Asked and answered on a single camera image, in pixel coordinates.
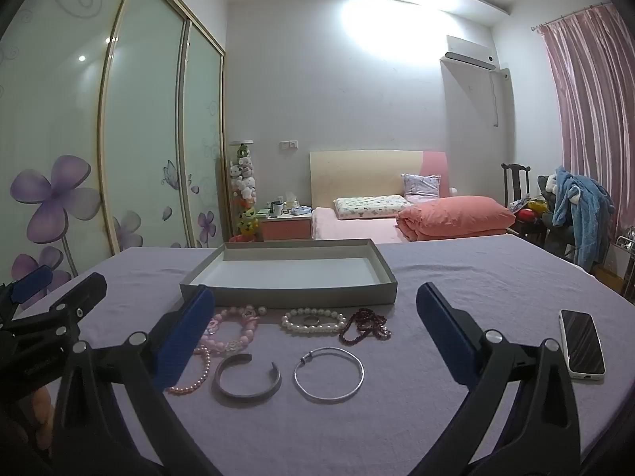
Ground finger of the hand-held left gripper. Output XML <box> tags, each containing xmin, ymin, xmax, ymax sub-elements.
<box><xmin>0</xmin><ymin>273</ymin><xmax>108</xmax><ymax>353</ymax></box>
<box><xmin>0</xmin><ymin>265</ymin><xmax>54</xmax><ymax>319</ymax></box>

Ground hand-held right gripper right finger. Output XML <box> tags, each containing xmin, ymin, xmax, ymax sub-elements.
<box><xmin>416</xmin><ymin>282</ymin><xmax>581</xmax><ymax>476</ymax></box>

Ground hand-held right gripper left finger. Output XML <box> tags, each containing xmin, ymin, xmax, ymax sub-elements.
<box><xmin>52</xmin><ymin>284</ymin><xmax>224</xmax><ymax>476</ymax></box>

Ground grey cuff bangle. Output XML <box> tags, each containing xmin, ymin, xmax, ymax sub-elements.
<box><xmin>214</xmin><ymin>353</ymin><xmax>282</xmax><ymax>400</ymax></box>

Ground pink bead bracelet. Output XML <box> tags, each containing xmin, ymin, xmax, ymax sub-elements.
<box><xmin>206</xmin><ymin>307</ymin><xmax>260</xmax><ymax>353</ymax></box>

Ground dark red bead necklace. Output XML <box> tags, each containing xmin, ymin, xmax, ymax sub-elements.
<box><xmin>339</xmin><ymin>307</ymin><xmax>392</xmax><ymax>345</ymax></box>

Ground thin silver bangle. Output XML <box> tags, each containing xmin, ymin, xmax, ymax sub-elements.
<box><xmin>292</xmin><ymin>347</ymin><xmax>365</xmax><ymax>403</ymax></box>

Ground grey cardboard tray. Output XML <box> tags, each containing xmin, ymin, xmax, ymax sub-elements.
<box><xmin>179</xmin><ymin>239</ymin><xmax>398</xmax><ymax>308</ymax></box>

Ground person's left hand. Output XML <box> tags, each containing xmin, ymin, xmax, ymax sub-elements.
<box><xmin>31</xmin><ymin>386</ymin><xmax>54</xmax><ymax>459</ymax></box>

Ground folded salmon quilt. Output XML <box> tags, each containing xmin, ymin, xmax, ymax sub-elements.
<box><xmin>397</xmin><ymin>196</ymin><xmax>517</xmax><ymax>242</ymax></box>

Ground white smartphone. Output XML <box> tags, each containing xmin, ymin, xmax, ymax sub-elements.
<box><xmin>559</xmin><ymin>309</ymin><xmax>607</xmax><ymax>382</ymax></box>

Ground pink bed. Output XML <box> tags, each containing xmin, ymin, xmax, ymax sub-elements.
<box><xmin>310</xmin><ymin>205</ymin><xmax>517</xmax><ymax>244</ymax></box>

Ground pink nightstand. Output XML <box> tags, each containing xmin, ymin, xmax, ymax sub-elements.
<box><xmin>259</xmin><ymin>213</ymin><xmax>313</xmax><ymax>242</ymax></box>

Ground white patterned pillow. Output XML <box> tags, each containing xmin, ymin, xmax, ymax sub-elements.
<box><xmin>333</xmin><ymin>195</ymin><xmax>414</xmax><ymax>220</ymax></box>

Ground red and yellow toys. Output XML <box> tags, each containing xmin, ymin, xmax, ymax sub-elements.
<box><xmin>513</xmin><ymin>198</ymin><xmax>546</xmax><ymax>224</ymax></box>

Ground small purple pillow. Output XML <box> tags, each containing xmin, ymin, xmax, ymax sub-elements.
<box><xmin>401</xmin><ymin>173</ymin><xmax>442</xmax><ymax>204</ymax></box>

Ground purple bed sheet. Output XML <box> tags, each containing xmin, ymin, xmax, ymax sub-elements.
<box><xmin>0</xmin><ymin>245</ymin><xmax>635</xmax><ymax>476</ymax></box>

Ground plush toy column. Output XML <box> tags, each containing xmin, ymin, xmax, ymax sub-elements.
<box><xmin>229</xmin><ymin>140</ymin><xmax>260</xmax><ymax>236</ymax></box>

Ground dark wooden chair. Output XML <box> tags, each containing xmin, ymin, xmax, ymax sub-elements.
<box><xmin>501</xmin><ymin>163</ymin><xmax>546</xmax><ymax>245</ymax></box>

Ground floral sliding door wardrobe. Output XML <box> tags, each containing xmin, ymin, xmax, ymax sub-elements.
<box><xmin>0</xmin><ymin>0</ymin><xmax>226</xmax><ymax>278</ymax></box>

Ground blue fleece garment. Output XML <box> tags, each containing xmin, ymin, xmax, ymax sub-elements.
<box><xmin>552</xmin><ymin>166</ymin><xmax>616</xmax><ymax>271</ymax></box>

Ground beige and pink headboard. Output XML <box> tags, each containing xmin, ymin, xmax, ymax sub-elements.
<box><xmin>310</xmin><ymin>150</ymin><xmax>450</xmax><ymax>209</ymax></box>

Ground metal rack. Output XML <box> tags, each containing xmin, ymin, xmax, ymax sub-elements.
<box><xmin>615</xmin><ymin>225</ymin><xmax>635</xmax><ymax>303</ymax></box>

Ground pink curtain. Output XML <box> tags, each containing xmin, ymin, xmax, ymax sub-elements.
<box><xmin>538</xmin><ymin>2</ymin><xmax>635</xmax><ymax>288</ymax></box>

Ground white air conditioner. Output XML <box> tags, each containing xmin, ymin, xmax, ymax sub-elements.
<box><xmin>445</xmin><ymin>35</ymin><xmax>498</xmax><ymax>67</ymax></box>

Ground curtain rod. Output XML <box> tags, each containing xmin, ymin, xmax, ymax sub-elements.
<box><xmin>531</xmin><ymin>2</ymin><xmax>613</xmax><ymax>31</ymax></box>

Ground small pink pearl bracelet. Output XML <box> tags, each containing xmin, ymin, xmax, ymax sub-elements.
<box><xmin>166</xmin><ymin>344</ymin><xmax>212</xmax><ymax>396</ymax></box>

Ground white pearl bracelet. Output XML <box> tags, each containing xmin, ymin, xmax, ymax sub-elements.
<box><xmin>281</xmin><ymin>307</ymin><xmax>347</xmax><ymax>334</ymax></box>

